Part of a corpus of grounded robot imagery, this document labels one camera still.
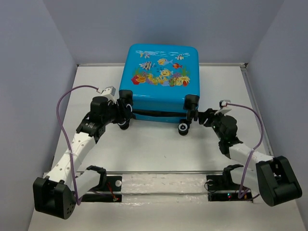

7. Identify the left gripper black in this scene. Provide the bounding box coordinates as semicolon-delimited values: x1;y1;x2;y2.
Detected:
102;98;133;125

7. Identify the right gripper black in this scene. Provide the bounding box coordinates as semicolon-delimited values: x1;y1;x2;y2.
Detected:
195;108;224;141

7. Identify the blue kids suitcase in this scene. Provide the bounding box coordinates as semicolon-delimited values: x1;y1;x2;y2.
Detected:
119;44;200;136

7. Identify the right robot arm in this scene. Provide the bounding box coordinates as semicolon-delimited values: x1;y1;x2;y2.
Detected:
186;108;303;206

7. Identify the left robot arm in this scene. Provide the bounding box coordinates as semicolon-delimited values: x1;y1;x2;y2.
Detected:
33;96;132;219

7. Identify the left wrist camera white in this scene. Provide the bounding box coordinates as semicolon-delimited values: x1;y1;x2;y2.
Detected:
101;86;116;103

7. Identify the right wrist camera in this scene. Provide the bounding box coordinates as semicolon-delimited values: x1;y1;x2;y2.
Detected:
214;100;231;115

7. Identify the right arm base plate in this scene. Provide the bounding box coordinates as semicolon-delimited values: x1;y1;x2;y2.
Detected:
204;175;253;202

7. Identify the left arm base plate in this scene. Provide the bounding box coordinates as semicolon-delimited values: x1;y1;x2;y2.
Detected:
81;175;122;203

